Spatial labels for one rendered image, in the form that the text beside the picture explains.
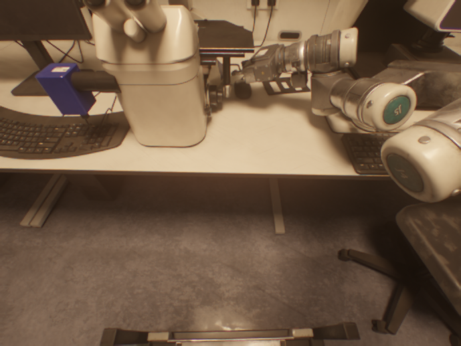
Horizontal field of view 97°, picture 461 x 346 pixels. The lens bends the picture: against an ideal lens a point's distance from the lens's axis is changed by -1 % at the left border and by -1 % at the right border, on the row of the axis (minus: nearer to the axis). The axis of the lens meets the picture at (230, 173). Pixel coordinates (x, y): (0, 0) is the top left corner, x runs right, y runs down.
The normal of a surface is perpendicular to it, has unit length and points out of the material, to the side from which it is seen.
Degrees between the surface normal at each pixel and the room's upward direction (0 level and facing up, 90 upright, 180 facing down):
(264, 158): 0
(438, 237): 0
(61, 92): 90
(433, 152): 29
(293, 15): 90
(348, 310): 0
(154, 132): 90
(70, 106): 90
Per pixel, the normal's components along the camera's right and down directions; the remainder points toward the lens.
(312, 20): -0.03, 0.78
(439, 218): 0.00, -0.62
